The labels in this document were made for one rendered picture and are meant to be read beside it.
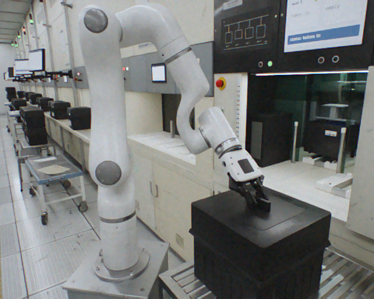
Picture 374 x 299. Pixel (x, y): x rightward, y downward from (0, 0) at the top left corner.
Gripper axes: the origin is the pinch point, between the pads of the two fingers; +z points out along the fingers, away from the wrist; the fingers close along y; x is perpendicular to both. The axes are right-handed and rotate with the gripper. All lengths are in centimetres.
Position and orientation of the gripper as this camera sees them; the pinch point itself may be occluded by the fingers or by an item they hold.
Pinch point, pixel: (256, 197)
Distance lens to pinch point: 81.7
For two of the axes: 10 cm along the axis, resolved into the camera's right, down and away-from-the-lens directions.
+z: 4.1, 8.2, -3.9
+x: -3.8, 5.4, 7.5
